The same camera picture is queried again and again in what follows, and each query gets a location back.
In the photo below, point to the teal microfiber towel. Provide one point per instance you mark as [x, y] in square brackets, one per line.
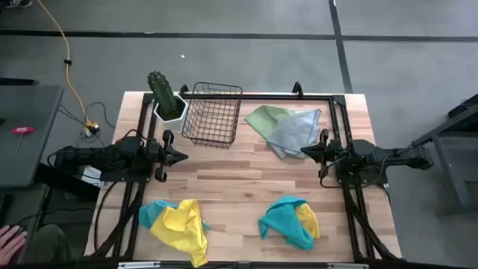
[280, 224]
[147, 214]

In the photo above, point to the green cactus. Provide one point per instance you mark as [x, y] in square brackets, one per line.
[162, 93]

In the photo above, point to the black aluminium table frame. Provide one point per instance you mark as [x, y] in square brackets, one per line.
[261, 96]

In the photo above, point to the yellow microfiber towel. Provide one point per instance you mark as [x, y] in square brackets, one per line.
[310, 220]
[179, 228]

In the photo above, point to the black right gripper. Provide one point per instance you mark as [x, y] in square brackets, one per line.
[323, 136]

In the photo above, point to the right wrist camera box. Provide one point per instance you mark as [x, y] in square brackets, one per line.
[335, 152]

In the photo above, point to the dark low desk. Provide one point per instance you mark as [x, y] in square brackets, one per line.
[18, 205]

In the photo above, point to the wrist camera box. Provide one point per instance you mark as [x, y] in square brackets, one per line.
[335, 152]
[155, 153]

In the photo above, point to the white paper sheet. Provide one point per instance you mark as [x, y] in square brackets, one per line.
[91, 175]

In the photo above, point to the dark grey metal table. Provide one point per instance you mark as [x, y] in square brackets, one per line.
[463, 157]

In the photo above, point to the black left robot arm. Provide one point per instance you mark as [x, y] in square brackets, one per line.
[93, 157]

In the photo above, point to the grey side desk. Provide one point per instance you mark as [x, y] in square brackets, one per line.
[30, 149]

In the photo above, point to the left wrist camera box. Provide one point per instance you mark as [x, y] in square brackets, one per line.
[155, 153]

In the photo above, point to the person's leg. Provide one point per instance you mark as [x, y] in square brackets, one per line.
[48, 243]

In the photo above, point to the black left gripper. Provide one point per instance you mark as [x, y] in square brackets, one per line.
[167, 139]

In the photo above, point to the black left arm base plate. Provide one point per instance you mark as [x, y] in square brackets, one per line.
[123, 178]

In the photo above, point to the green microfiber towel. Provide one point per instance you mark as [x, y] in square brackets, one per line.
[261, 117]

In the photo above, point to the grey microfiber towel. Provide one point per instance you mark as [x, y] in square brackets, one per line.
[295, 130]

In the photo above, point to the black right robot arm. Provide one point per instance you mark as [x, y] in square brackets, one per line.
[392, 160]

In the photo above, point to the person's shoe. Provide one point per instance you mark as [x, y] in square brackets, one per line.
[18, 3]

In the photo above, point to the silver metal bracket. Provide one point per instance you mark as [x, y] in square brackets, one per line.
[138, 265]
[347, 266]

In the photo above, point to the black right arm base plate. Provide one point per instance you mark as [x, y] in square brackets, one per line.
[377, 180]

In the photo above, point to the person's hand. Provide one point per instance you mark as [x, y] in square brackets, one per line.
[9, 243]

